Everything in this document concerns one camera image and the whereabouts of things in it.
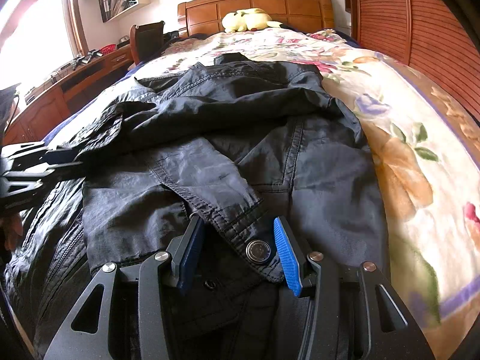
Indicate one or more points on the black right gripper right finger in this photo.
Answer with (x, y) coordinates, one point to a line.
(350, 310)

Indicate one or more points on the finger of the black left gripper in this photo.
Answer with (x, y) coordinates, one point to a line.
(65, 171)
(61, 156)

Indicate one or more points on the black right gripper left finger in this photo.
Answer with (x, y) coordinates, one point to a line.
(90, 329)

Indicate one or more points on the dark navy jacket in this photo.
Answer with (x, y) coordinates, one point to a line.
(237, 143)

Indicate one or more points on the wooden desk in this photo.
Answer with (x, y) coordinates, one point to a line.
(68, 96)

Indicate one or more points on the navy blue bed sheet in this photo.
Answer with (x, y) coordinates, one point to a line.
(89, 113)

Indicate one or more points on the window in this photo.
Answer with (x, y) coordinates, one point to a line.
(36, 39)

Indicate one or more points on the red bowl on desk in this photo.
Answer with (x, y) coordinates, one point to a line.
(108, 49)

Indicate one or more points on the wooden chair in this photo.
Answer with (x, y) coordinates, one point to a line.
(145, 40)

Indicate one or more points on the floral bed blanket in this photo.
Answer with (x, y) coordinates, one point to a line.
(426, 150)

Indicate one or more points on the yellow plush toy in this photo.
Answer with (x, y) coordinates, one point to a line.
(252, 19)

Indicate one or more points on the wooden bed headboard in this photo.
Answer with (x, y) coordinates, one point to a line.
(205, 16)

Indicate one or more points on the wooden louvered wardrobe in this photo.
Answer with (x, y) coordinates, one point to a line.
(425, 35)

